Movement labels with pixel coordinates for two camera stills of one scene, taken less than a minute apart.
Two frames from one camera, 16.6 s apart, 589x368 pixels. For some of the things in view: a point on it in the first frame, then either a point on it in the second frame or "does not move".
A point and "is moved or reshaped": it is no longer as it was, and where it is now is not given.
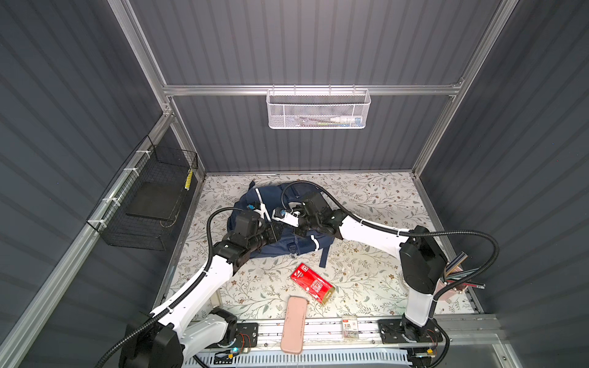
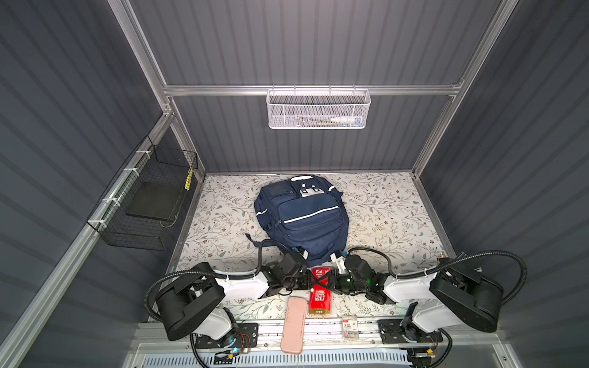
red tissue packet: x=312 y=283 is moved or reshaped
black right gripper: x=299 y=231 to x=336 y=277
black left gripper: x=273 y=234 to x=306 y=274
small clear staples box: x=350 y=328 does not move
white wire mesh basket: x=317 y=109 does not move
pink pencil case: x=293 y=330 does not move
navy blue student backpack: x=268 y=198 is moved or reshaped
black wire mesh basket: x=139 y=208 does not move
